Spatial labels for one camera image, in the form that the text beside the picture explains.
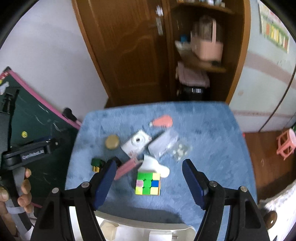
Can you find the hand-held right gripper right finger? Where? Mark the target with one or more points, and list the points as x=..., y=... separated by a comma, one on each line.
x=194, y=183

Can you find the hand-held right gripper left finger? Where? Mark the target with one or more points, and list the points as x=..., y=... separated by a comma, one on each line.
x=106, y=183

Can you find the colourful puzzle cube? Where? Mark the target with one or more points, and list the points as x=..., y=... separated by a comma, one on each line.
x=148, y=185

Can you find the white plastic scoop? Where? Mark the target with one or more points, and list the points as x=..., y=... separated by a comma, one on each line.
x=152, y=164

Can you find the person's left hand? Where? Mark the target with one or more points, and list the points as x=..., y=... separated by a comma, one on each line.
x=25, y=187

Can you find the yellow round magnet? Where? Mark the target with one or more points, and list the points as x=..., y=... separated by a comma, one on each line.
x=24, y=133

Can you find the pink hair clip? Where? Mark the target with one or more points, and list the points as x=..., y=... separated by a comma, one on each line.
x=127, y=168

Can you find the clear bag of small parts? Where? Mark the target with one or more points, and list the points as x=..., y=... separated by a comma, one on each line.
x=181, y=149

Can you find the clear plastic box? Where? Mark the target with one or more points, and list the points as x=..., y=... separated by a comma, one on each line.
x=161, y=143

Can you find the black chalkboard clamp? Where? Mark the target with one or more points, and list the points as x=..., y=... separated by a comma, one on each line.
x=68, y=114

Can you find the fuzzy blue table cloth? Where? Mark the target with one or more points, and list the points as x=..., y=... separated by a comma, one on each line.
x=208, y=129

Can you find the salmon pink bulb-shaped toy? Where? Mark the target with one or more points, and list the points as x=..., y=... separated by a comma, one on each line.
x=161, y=121

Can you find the brown round knob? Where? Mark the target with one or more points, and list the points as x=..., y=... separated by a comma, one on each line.
x=270, y=220

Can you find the black appliance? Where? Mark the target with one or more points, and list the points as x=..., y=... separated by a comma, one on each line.
x=194, y=92

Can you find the pink plastic stool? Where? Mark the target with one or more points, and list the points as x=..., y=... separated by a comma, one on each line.
x=286, y=143

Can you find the folded pink cloth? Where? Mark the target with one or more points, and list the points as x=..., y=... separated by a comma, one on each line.
x=192, y=75

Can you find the brown wooden wardrobe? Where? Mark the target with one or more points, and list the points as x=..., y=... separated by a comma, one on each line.
x=129, y=58

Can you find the pink plastic basket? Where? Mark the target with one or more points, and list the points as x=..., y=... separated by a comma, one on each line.
x=208, y=48

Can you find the small blue shelf item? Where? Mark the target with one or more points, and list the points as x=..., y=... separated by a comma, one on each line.
x=183, y=38

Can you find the green chalkboard with pink frame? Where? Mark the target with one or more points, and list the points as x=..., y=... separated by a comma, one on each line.
x=34, y=115

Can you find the white toy camera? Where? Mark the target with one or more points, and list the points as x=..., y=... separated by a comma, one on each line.
x=136, y=141

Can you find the colourful wall poster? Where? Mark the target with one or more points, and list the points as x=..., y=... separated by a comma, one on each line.
x=275, y=30

